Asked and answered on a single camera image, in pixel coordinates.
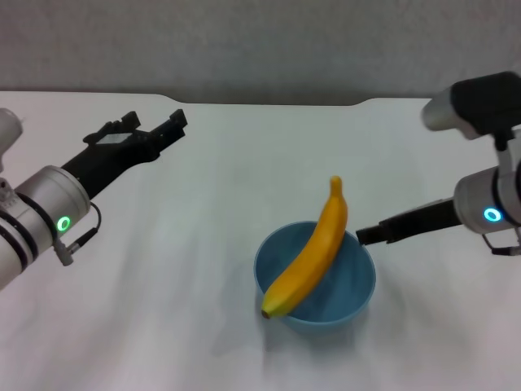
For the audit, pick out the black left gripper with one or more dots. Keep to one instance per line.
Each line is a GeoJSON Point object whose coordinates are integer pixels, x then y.
{"type": "Point", "coordinates": [110, 159]}

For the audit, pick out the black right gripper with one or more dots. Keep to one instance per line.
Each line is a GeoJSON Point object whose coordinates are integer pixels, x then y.
{"type": "Point", "coordinates": [423, 222]}

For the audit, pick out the yellow banana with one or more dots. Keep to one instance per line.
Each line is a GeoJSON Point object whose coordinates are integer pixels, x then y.
{"type": "Point", "coordinates": [321, 252]}

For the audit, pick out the blue ceramic bowl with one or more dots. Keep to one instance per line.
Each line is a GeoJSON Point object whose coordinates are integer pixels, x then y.
{"type": "Point", "coordinates": [346, 293]}

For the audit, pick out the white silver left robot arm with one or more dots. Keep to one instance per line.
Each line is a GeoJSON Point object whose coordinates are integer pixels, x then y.
{"type": "Point", "coordinates": [40, 207]}

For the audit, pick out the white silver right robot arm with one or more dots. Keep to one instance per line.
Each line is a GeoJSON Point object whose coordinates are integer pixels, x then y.
{"type": "Point", "coordinates": [484, 195]}

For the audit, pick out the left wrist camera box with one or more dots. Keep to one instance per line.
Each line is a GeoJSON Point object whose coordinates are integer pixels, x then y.
{"type": "Point", "coordinates": [8, 130]}

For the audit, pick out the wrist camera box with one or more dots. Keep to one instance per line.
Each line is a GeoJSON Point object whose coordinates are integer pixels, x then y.
{"type": "Point", "coordinates": [476, 102]}
{"type": "Point", "coordinates": [8, 130]}

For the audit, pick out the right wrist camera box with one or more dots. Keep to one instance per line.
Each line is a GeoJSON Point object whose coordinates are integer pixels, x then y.
{"type": "Point", "coordinates": [476, 102]}

